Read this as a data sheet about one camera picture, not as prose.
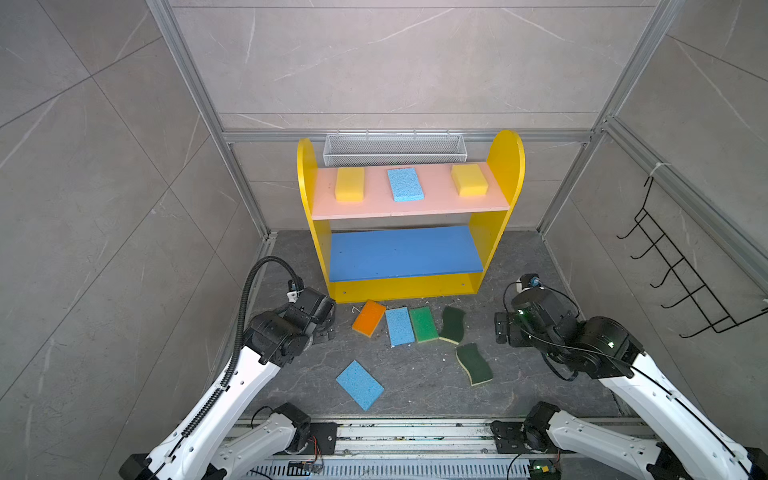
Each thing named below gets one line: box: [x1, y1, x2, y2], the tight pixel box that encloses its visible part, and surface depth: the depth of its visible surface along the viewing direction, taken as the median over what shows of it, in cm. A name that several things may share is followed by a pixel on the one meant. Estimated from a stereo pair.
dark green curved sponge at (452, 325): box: [438, 306, 466, 345], surface depth 96 cm
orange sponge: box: [352, 299, 386, 338], surface depth 96 cm
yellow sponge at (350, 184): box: [335, 167, 365, 203], surface depth 76 cm
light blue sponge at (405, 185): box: [388, 168, 425, 202], surface depth 75 cm
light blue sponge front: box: [336, 359, 385, 412], surface depth 83 cm
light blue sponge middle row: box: [385, 307, 415, 347], surface depth 94 cm
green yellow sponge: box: [409, 306, 439, 343], surface depth 94 cm
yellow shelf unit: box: [297, 131, 526, 304], surface depth 81 cm
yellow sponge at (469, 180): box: [451, 164, 489, 197], surface depth 75 cm
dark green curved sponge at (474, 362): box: [456, 342, 493, 386], surface depth 86 cm
